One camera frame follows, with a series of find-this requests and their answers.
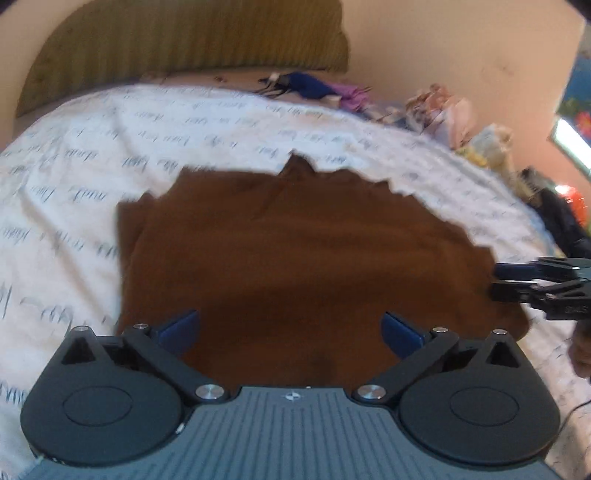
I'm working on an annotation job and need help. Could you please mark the brown knit sweater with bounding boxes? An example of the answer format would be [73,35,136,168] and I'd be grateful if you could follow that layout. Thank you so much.
[117,156,529,389]

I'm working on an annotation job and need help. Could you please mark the pink clothes pile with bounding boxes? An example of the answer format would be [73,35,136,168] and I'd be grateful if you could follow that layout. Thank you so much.
[405,84,477,150]

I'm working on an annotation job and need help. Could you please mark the black garment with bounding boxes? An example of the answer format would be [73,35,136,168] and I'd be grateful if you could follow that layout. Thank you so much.
[520,167,590,259]

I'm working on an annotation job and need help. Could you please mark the pale yellow quilted cloth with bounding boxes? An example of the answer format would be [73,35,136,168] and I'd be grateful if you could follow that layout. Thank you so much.
[456,124,516,181]

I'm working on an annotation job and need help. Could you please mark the white script-print bed cover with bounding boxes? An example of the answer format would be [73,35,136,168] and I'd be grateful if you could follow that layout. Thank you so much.
[0,82,591,480]

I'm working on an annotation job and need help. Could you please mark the purple garment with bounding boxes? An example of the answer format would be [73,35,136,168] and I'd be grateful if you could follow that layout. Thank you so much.
[329,83,372,113]

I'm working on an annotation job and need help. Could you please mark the blue garment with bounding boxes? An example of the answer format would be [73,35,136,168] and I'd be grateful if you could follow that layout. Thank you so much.
[276,72,338,100]

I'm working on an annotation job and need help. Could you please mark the olive ribbed headboard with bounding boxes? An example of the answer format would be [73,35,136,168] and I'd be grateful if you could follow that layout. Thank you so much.
[16,0,349,116]

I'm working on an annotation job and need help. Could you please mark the floral wall poster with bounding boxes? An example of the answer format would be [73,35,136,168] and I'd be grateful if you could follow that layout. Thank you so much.
[558,51,591,141]

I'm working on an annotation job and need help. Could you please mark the black cable on bed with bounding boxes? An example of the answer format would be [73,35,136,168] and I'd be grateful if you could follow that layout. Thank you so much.
[255,75,290,99]

